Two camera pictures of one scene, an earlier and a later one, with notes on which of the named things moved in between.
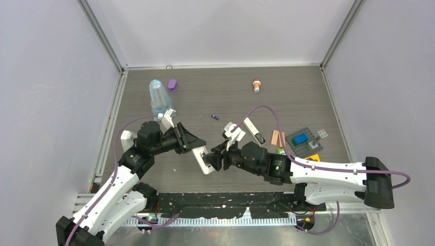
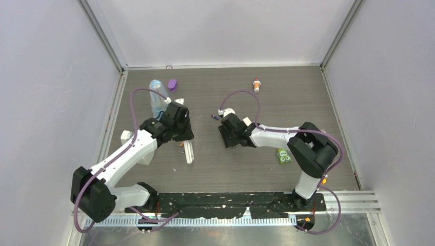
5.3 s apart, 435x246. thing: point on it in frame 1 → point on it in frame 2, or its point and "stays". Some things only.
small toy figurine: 256,84 stays
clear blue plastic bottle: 160,101 stays
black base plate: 222,204 stays
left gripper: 187,140 → 188,135
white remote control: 199,152 → 189,151
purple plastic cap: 172,85 stays
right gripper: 215,159 → 228,142
